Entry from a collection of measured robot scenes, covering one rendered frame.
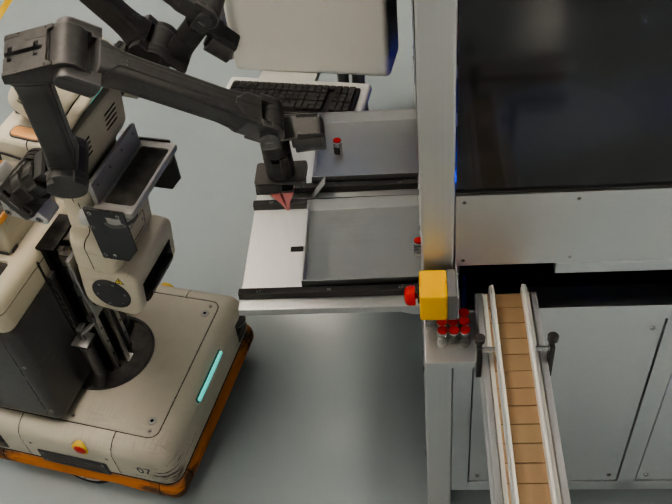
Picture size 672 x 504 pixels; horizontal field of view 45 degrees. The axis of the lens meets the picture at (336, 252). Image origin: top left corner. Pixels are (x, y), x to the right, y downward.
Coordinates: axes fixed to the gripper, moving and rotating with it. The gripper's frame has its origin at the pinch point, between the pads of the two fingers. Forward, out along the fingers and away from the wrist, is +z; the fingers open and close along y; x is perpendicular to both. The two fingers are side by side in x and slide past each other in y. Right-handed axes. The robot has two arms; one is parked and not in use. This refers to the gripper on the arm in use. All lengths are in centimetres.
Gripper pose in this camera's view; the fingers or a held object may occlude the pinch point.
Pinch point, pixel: (287, 205)
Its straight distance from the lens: 169.7
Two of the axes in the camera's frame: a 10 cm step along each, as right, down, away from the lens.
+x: 0.4, -7.3, 6.9
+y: 9.9, -0.5, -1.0
